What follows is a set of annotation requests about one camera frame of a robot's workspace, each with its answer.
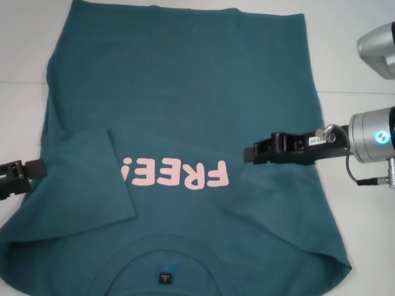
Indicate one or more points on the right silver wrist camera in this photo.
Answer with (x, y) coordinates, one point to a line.
(376, 46)

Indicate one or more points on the teal t-shirt with pink print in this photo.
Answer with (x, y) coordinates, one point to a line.
(172, 83)

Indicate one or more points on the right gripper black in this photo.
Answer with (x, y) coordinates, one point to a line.
(335, 151)

